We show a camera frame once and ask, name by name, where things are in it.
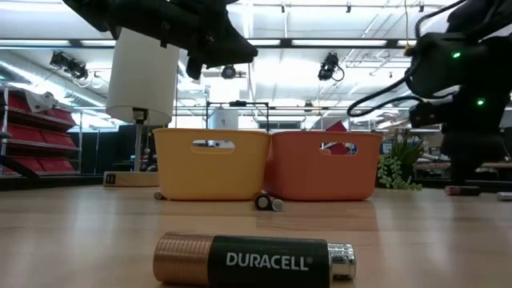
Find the black ceiling spotlights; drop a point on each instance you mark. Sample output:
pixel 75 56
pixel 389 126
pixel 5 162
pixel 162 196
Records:
pixel 68 64

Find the white object on shelf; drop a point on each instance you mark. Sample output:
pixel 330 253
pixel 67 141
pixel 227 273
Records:
pixel 40 102

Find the round black ceiling camera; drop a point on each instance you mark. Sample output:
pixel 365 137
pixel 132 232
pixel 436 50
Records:
pixel 229 72

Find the black copper Duracell battery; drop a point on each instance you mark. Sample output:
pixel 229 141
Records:
pixel 158 195
pixel 464 190
pixel 260 260
pixel 262 202

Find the yellow plastic bin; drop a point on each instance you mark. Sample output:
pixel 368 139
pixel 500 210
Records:
pixel 212 176

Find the white shade wooden lamp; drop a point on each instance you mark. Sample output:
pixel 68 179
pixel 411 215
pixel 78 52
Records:
pixel 140 80

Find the metal shelf with red bins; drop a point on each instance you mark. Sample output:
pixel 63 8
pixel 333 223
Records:
pixel 28 134

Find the orange plastic bin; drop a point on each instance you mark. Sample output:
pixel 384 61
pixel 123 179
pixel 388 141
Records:
pixel 324 178

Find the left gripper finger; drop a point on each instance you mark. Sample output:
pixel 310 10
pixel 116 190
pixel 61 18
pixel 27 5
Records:
pixel 232 50

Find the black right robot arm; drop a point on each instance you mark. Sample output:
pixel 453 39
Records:
pixel 440 60

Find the red angular object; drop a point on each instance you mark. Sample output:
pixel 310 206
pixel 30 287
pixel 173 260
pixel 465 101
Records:
pixel 338 127

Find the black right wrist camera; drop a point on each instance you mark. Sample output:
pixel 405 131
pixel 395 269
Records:
pixel 426 115

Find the white cylinder container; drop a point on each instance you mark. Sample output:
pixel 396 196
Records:
pixel 224 120

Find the long wooden workbench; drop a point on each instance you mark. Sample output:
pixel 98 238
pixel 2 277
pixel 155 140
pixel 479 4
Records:
pixel 432 165

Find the small silver battery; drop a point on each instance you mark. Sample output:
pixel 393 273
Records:
pixel 505 196
pixel 277 205

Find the small potted succulent plant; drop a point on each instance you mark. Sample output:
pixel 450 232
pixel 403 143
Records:
pixel 400 176

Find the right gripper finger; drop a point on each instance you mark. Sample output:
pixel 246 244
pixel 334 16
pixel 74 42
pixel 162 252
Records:
pixel 464 172

